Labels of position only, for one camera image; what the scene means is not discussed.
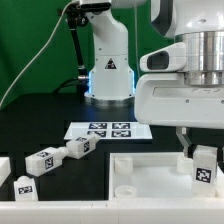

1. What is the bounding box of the white marker sheet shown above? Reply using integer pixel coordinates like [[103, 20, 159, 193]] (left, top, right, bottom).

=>
[[64, 122, 152, 140]]

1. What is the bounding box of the white left fence block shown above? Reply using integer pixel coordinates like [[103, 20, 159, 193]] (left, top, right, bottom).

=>
[[0, 157, 11, 187]]

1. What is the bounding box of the white front fence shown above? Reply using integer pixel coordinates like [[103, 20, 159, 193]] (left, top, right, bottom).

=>
[[0, 198, 224, 224]]

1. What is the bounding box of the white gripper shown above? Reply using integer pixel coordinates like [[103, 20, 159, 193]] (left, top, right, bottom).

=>
[[134, 73, 224, 157]]

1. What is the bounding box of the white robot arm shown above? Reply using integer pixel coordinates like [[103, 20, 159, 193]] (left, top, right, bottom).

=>
[[85, 0, 224, 147]]

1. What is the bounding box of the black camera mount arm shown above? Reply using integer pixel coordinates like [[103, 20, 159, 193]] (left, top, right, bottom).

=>
[[65, 2, 88, 80]]

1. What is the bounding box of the black camera on mount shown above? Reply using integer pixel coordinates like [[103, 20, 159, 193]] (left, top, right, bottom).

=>
[[79, 0, 111, 12]]

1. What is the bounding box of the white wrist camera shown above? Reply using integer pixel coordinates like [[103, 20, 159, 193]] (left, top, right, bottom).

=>
[[140, 42, 187, 72]]

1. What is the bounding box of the grey cable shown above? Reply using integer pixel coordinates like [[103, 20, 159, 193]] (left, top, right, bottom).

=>
[[0, 0, 80, 110]]

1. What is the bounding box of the white square tabletop part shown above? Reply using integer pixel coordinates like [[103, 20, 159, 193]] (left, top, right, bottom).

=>
[[109, 153, 224, 200]]

